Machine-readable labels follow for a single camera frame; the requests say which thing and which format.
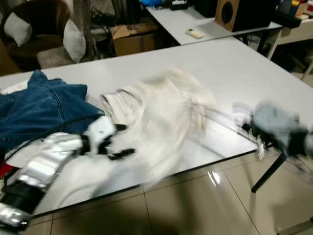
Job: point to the pale washed denim jeans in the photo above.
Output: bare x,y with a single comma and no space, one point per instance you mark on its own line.
164,117

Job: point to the grey white pillow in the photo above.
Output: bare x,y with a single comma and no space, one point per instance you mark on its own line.
74,41
18,29

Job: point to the brown armchair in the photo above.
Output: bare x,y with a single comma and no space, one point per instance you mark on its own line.
46,22

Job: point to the wooden black loudspeaker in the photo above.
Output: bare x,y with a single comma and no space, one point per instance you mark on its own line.
247,14

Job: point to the white remote control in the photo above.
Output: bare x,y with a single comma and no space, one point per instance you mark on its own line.
194,34

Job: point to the cardboard box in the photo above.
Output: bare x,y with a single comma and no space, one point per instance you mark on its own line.
133,40

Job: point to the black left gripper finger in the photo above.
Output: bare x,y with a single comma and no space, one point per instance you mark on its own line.
121,128
123,153

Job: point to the blue denim garment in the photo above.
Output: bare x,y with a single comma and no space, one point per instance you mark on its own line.
44,115

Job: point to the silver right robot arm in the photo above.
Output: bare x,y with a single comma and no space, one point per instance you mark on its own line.
304,144

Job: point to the black table leg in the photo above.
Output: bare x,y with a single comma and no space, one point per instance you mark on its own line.
269,174

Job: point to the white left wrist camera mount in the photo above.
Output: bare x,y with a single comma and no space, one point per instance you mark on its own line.
100,132

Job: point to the grey seat cushion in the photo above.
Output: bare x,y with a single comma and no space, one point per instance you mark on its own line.
54,58

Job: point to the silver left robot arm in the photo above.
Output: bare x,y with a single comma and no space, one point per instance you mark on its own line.
46,164

